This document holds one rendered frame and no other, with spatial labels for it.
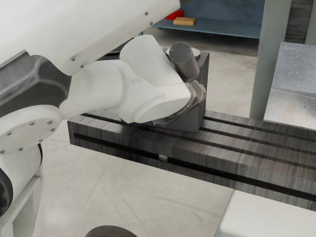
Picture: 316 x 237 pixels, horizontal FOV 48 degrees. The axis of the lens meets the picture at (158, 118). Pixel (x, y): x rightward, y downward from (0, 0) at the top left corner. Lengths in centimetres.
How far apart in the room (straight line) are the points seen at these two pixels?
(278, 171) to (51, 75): 64
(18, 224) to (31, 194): 11
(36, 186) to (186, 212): 135
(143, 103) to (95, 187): 176
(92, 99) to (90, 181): 184
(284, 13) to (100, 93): 86
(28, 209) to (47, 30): 56
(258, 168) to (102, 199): 140
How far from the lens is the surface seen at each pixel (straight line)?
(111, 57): 247
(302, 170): 87
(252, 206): 87
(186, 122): 94
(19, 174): 65
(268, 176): 86
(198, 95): 72
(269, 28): 122
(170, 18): 510
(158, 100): 48
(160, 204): 207
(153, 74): 53
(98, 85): 44
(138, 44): 55
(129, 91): 47
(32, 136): 36
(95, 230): 114
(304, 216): 88
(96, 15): 29
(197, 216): 202
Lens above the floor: 139
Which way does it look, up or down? 29 degrees down
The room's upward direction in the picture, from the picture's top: straight up
